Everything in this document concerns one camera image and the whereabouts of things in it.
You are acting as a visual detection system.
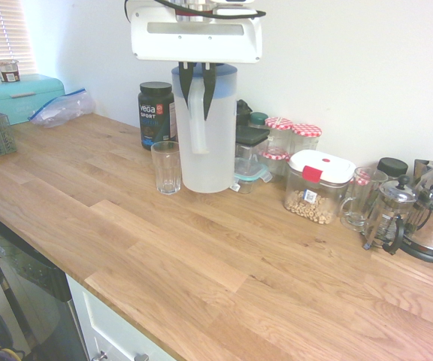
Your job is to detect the jar with green lid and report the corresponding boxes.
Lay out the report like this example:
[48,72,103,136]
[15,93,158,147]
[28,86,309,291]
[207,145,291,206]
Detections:
[249,111,270,131]

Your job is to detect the black Vega protein tub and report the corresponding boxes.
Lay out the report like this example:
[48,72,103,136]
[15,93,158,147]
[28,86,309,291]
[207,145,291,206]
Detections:
[138,81,178,151]

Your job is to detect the translucent pitcher with blue lid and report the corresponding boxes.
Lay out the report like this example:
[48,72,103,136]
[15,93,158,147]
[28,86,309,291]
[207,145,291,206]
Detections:
[170,62,238,194]

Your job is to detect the clear drinking glass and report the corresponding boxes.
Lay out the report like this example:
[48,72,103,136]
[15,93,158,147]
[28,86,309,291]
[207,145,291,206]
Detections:
[150,141,183,196]

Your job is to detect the clear glass mug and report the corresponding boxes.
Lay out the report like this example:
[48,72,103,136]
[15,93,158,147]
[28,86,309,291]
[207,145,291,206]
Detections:
[338,166,389,232]

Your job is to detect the white and brown cup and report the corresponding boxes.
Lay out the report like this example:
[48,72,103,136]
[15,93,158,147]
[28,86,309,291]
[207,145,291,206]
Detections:
[0,59,20,83]

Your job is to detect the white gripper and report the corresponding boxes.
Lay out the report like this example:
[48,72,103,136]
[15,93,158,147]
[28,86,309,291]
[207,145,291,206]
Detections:
[125,0,263,121]

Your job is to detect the clear plastic zip bag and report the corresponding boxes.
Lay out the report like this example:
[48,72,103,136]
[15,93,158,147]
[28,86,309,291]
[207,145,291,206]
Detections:
[27,87,97,129]

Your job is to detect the jar with black lid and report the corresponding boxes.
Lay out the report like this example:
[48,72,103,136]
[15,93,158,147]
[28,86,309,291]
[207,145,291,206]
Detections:
[376,157,409,181]

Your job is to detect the small jar red gingham lid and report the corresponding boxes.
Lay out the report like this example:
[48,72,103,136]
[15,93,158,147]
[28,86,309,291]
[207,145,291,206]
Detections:
[259,148,291,184]

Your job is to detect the metal drawer handle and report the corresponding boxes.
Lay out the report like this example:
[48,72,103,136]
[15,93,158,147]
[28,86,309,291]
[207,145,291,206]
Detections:
[94,349,150,361]

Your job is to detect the glass French press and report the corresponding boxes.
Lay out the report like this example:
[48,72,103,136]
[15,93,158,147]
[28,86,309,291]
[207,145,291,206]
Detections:
[362,174,417,256]

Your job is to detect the white cabinet drawer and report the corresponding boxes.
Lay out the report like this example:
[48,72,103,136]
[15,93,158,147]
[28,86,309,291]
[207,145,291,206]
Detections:
[65,274,187,361]

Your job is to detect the teal bread box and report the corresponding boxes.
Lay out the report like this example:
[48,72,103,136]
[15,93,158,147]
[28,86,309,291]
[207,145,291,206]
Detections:
[0,74,67,126]

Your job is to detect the black shaker bottle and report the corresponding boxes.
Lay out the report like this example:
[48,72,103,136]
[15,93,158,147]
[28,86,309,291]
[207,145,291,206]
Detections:
[235,99,253,127]

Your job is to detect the black dishwasher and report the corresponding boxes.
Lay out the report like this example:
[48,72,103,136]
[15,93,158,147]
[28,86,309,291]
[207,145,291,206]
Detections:
[0,205,89,361]

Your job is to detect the window blinds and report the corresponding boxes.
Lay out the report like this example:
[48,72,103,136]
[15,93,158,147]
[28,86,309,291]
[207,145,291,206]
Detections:
[0,0,38,76]

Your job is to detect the glass container with teal lid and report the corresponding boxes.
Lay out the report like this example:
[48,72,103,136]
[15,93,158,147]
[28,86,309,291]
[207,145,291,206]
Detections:
[232,156,271,195]

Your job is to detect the cereal container with white lid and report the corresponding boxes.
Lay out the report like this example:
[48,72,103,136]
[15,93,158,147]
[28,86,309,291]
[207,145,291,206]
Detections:
[283,149,356,226]

